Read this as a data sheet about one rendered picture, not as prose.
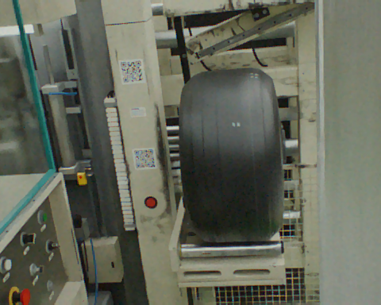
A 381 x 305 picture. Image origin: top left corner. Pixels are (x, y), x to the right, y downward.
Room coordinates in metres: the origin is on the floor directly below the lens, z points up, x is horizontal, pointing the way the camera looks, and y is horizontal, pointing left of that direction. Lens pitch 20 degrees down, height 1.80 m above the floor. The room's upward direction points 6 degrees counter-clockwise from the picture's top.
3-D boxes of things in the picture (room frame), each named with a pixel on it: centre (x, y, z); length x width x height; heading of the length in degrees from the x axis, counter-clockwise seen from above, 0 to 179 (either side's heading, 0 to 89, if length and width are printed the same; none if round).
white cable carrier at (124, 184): (1.62, 0.22, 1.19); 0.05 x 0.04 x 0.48; 172
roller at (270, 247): (1.48, -0.11, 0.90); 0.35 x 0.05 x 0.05; 82
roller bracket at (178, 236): (1.64, 0.05, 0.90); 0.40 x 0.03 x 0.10; 172
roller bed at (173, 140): (2.02, 0.04, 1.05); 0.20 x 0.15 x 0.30; 82
